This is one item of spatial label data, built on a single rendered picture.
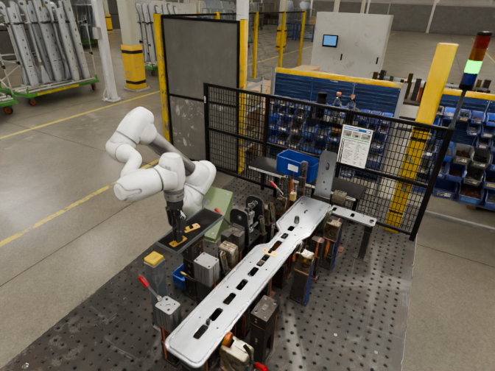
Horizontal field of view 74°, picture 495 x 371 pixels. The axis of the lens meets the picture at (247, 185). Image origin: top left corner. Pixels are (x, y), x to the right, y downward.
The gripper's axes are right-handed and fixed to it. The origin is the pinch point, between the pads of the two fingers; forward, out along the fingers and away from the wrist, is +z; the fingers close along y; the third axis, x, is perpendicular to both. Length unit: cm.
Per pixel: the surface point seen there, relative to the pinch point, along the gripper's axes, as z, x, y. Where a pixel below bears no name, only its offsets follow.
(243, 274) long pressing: 20.0, 17.1, 27.0
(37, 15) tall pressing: -50, 254, -773
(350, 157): -1, 140, 23
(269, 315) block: 17, 4, 53
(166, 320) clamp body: 19.3, -25.1, 20.7
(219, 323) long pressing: 20.0, -11.0, 38.0
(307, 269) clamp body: 23, 45, 47
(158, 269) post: 8.3, -15.3, 4.0
